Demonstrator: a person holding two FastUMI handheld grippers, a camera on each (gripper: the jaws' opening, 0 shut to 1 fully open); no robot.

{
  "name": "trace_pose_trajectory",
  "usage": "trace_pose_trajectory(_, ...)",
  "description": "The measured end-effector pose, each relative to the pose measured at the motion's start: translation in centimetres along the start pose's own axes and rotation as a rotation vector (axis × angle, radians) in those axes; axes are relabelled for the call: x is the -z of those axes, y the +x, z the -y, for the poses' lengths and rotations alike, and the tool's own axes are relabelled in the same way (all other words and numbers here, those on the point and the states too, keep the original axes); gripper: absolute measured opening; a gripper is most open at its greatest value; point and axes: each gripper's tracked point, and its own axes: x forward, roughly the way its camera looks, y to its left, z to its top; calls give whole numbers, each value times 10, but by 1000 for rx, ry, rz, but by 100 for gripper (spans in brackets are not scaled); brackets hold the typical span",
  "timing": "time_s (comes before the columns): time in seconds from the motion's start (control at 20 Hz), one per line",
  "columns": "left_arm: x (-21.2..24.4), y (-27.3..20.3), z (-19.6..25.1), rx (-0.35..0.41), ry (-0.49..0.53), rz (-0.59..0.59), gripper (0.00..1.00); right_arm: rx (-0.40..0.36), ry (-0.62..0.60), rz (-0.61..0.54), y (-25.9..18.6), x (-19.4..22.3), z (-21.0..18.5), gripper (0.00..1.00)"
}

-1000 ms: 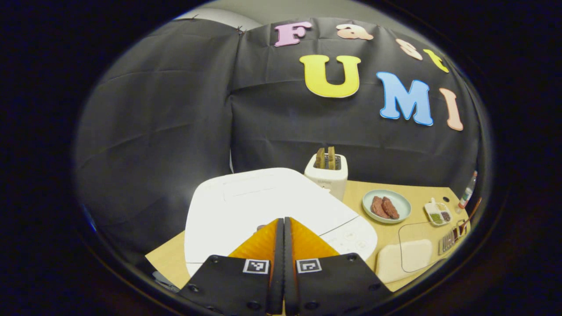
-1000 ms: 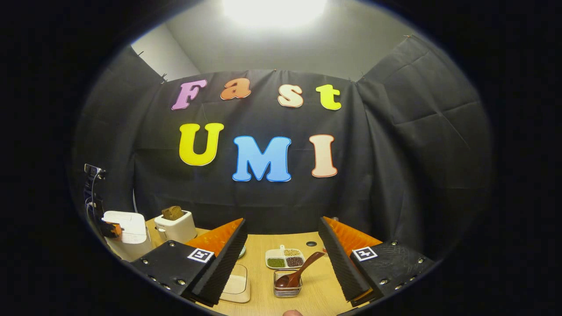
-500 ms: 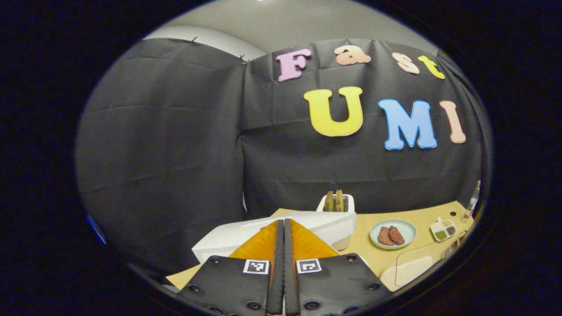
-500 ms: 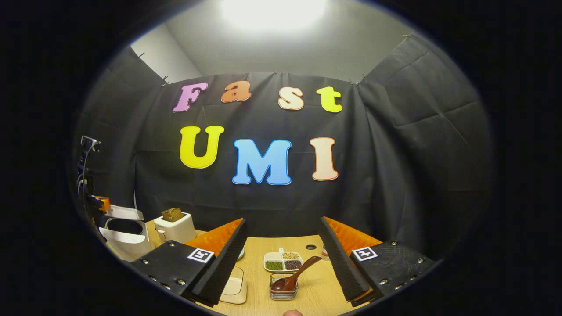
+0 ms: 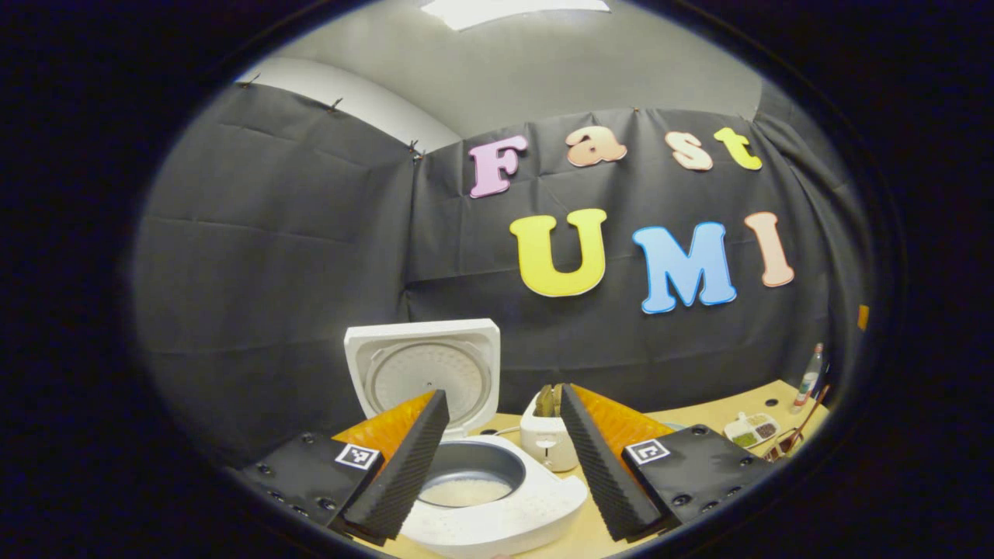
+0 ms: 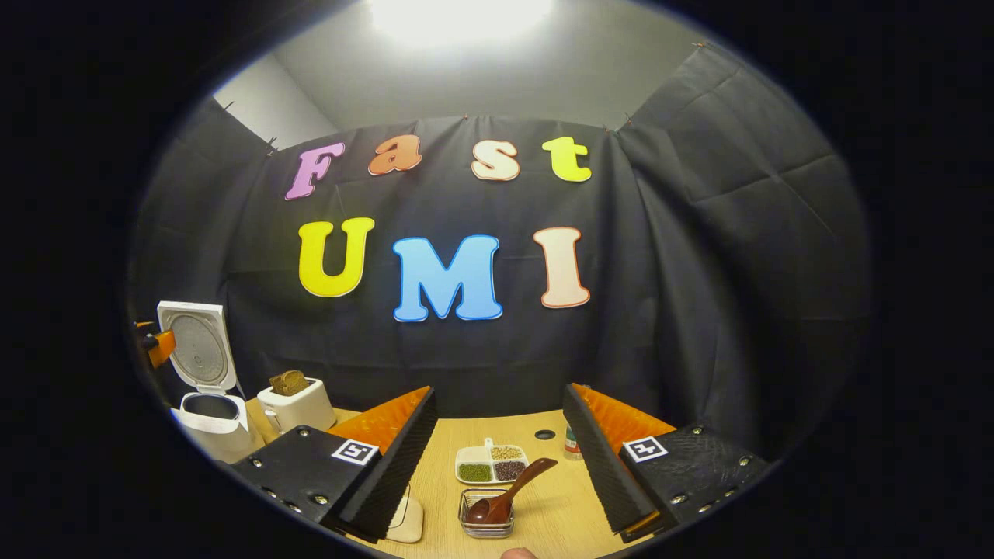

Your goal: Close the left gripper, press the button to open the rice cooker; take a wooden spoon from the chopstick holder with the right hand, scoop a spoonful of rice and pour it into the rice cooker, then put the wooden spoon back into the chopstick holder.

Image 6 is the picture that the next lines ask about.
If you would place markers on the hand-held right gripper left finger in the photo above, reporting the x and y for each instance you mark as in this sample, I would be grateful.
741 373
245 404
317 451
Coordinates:
396 481

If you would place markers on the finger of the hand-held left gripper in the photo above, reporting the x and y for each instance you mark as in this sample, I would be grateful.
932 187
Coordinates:
161 345

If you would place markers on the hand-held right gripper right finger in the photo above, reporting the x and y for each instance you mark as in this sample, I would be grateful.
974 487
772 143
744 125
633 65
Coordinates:
602 473

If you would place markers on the white rice cooker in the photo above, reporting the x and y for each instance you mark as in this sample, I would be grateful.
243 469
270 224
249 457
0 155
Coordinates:
198 349

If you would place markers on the brown wooden spoon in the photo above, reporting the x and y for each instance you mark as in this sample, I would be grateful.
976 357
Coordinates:
497 505

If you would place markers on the clear plastic water bottle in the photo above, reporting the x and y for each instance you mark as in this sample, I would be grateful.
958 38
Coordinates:
571 444

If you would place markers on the white divided dish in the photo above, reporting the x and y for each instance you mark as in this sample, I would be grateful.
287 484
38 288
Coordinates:
470 454

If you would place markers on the pile of green mung beans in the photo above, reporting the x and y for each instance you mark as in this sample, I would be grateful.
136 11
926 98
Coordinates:
474 472

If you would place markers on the pile of dark red beans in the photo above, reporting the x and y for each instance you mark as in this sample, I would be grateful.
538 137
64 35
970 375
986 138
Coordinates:
510 470

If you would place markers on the pile of yellow soybeans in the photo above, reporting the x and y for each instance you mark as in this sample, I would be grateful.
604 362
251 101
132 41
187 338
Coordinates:
506 453

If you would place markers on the white toaster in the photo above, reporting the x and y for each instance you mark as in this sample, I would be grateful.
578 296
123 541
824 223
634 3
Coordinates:
299 407

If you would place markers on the brown toast slice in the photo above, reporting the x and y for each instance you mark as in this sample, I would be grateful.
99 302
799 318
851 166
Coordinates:
297 382
278 385

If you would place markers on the black backdrop cloth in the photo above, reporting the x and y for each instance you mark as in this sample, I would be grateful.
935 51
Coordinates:
699 272

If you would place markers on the ceiling light panel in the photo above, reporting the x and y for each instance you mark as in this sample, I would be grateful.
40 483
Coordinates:
458 19

